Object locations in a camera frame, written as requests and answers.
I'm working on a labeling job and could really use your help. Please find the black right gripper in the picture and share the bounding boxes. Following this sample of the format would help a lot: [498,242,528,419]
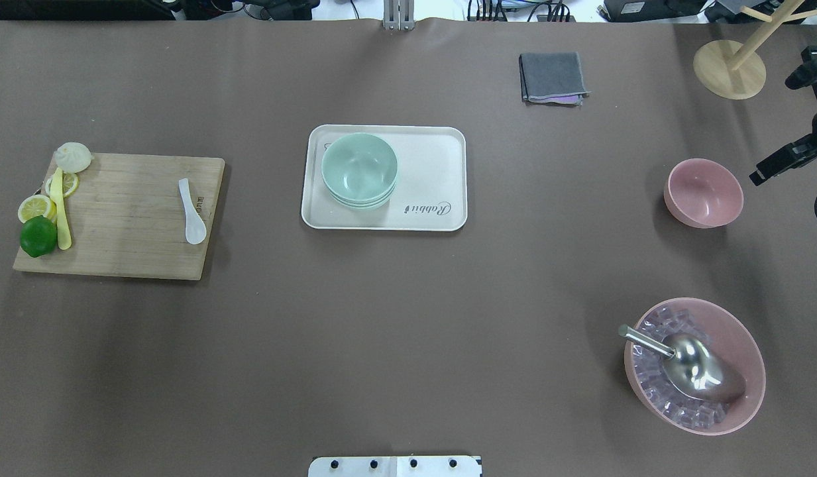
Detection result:
[749,114,817,186]

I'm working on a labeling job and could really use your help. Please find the small pink bowl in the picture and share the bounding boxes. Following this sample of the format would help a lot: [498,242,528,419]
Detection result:
[663,159,744,229]

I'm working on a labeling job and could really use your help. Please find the large pink ice bowl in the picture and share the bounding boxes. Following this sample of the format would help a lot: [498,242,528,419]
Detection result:
[623,297,767,437]

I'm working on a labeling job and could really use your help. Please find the white ceramic spoon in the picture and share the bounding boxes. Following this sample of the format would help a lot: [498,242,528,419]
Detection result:
[178,178,207,244]

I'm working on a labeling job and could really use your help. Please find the wooden mug tree stand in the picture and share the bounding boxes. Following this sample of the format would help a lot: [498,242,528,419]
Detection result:
[693,1,817,100]

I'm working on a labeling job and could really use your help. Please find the metal ice scoop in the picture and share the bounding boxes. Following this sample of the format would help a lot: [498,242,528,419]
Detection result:
[618,324,745,403]

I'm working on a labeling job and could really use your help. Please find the grey folded cloth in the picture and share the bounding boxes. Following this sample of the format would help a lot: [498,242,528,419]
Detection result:
[518,52,590,105]

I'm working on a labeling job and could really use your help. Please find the white rectangular tray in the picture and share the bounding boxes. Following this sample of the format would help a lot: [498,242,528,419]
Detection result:
[300,124,468,232]

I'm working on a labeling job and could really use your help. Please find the green stacked bowls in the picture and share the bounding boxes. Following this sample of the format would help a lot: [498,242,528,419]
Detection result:
[321,132,400,209]

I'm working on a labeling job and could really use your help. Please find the wooden cutting board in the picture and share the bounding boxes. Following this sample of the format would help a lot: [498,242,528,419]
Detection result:
[13,153,226,280]

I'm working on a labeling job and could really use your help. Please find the white steamed bun toy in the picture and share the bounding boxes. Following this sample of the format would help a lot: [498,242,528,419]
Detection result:
[52,142,93,174]

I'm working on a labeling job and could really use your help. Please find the upper lemon slice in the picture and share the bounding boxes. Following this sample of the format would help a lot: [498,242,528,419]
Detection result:
[42,172,80,198]

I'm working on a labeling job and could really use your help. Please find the yellow plastic knife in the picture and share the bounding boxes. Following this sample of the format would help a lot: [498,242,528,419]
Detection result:
[50,166,72,250]

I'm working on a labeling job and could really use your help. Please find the top stacked lemon slice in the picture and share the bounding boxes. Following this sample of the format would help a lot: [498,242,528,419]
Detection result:
[17,194,57,223]

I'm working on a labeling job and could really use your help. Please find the green lime toy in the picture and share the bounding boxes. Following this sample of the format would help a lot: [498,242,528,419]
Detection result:
[20,215,58,258]

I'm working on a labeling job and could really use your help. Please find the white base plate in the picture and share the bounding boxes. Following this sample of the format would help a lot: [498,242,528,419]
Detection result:
[307,455,483,476]

